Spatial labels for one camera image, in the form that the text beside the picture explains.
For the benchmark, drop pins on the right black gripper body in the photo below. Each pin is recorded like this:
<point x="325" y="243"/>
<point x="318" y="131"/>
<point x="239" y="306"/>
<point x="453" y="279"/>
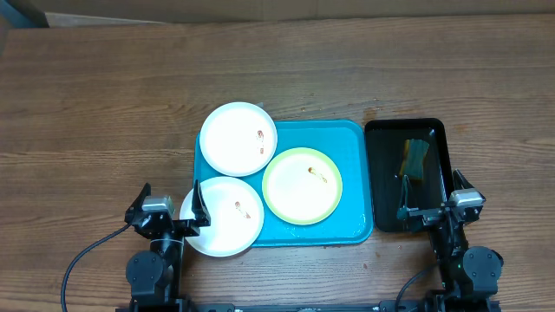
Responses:
<point x="430" y="217"/>

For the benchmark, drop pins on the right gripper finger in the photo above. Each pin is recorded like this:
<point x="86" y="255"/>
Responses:
<point x="460" y="182"/>
<point x="407" y="201"/>

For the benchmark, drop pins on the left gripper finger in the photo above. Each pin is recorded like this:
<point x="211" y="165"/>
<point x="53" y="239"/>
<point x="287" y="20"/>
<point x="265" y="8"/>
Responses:
<point x="138" y="202"/>
<point x="202" y="216"/>

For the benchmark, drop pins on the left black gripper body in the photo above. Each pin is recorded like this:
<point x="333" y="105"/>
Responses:
<point x="185" y="229"/>

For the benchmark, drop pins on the white plate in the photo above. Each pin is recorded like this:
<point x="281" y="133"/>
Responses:
<point x="237" y="217"/>
<point x="238" y="139"/>

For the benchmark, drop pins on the green yellow sponge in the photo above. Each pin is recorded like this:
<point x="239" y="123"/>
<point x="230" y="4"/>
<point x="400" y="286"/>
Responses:
<point x="414" y="153"/>

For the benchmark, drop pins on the yellow-green rimmed plate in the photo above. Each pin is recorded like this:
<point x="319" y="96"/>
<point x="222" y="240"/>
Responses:
<point x="302" y="186"/>

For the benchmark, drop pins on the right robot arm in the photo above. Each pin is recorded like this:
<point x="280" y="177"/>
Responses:
<point x="469" y="275"/>

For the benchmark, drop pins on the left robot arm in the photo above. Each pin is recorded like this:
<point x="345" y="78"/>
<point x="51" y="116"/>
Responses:
<point x="154" y="274"/>

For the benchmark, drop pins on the black plastic tray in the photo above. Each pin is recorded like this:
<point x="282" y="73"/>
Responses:
<point x="385" y="144"/>

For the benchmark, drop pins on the teal plastic tray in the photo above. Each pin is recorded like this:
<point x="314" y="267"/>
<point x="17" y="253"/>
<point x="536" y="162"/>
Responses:
<point x="343" y="142"/>

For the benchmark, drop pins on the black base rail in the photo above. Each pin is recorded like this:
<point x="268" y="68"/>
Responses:
<point x="383" y="306"/>

